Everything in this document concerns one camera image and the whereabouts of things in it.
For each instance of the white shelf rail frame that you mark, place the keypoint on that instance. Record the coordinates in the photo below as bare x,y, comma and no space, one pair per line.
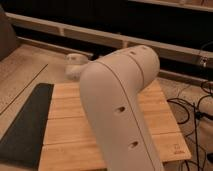
168,51

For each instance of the dark grey floor mat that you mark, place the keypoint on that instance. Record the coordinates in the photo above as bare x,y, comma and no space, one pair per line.
22,143

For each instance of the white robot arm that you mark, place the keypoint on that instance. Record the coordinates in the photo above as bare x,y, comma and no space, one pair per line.
109,88

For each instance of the wooden slatted board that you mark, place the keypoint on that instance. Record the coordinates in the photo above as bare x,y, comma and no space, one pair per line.
69,145

